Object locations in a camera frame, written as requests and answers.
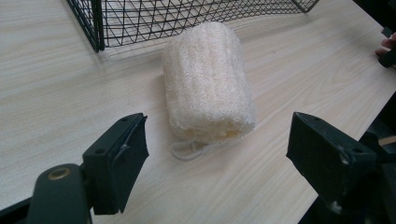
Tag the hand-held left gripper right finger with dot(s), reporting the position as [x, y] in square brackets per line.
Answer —
[327, 155]

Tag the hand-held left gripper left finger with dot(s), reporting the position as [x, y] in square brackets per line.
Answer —
[116, 161]

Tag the white loofah sponge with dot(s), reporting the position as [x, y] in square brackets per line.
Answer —
[207, 87]

